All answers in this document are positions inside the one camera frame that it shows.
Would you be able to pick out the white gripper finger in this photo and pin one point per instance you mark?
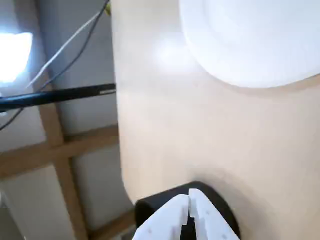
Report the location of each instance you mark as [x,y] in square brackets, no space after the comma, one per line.
[212,225]
[162,225]

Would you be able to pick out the black pot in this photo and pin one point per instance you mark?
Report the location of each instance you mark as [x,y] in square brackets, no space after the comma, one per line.
[150,205]

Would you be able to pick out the white paper plate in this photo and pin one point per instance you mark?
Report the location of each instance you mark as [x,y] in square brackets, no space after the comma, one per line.
[250,37]

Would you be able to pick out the black metal rod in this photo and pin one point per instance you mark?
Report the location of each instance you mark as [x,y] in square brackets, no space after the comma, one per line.
[50,96]

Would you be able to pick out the wooden frame furniture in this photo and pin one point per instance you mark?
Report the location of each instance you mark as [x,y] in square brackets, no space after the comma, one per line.
[60,147]

